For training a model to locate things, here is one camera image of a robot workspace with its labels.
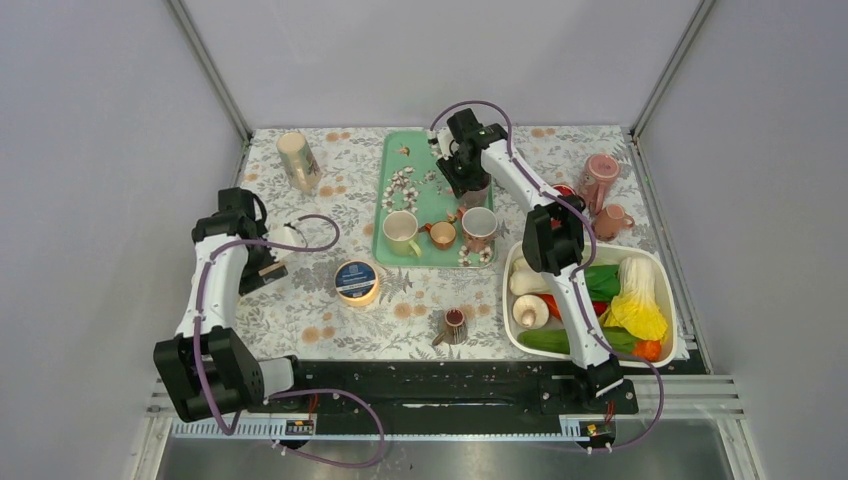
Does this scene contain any mauve mug black handle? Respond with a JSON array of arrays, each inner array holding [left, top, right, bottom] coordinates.
[[459, 185, 490, 209]]

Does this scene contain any small orange mug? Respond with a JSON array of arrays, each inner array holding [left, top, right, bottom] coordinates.
[[419, 221, 457, 250]]

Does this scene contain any light green mug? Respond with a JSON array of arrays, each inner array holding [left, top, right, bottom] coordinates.
[[382, 211, 422, 257]]

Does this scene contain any cream floral tall mug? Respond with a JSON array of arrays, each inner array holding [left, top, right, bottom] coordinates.
[[276, 131, 322, 194]]

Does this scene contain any dark brown mug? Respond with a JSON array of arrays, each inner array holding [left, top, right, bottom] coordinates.
[[431, 309, 468, 346]]

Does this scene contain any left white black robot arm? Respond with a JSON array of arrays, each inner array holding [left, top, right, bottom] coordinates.
[[153, 187, 311, 423]]

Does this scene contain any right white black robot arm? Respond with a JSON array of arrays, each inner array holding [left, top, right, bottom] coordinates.
[[428, 101, 623, 412]]

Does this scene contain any red mug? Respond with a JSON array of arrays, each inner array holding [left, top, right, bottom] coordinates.
[[551, 184, 580, 200]]

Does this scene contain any tall pink patterned mug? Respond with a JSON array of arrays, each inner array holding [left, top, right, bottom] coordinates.
[[577, 154, 621, 215]]

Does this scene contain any small pink mug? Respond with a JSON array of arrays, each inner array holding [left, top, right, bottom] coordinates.
[[592, 204, 635, 242]]

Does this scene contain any green floral tray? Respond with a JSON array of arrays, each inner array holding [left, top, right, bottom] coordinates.
[[372, 130, 497, 268]]

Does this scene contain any blue-topped tape roll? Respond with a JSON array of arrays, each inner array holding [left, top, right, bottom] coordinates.
[[334, 261, 380, 307]]

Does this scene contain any bok choy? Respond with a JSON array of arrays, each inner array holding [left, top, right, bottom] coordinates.
[[508, 257, 551, 296]]

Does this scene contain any white mushroom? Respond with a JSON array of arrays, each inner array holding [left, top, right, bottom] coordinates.
[[512, 294, 550, 330]]

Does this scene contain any green leafy vegetable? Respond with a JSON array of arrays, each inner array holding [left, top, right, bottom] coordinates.
[[583, 264, 621, 303]]

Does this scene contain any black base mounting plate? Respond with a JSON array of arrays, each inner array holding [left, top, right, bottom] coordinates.
[[286, 360, 639, 416]]

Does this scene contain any green cucumber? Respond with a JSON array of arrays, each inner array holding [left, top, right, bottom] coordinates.
[[518, 327, 639, 356]]

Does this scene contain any white rectangular basin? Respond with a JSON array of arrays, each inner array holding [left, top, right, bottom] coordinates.
[[502, 241, 680, 369]]

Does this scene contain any yellow napa cabbage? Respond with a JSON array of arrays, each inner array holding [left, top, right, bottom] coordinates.
[[599, 257, 668, 341]]

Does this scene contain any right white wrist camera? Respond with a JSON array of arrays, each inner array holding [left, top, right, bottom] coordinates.
[[427, 128, 458, 159]]

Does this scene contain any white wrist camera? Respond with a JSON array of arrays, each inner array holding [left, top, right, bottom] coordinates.
[[427, 128, 458, 159], [265, 225, 305, 260]]

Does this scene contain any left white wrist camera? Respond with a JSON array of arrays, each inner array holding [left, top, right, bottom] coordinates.
[[265, 225, 305, 260]]

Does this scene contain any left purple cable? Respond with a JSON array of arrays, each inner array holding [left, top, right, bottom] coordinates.
[[190, 213, 388, 470]]

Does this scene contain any white slotted cable duct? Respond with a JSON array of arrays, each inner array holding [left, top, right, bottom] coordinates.
[[170, 414, 617, 444]]

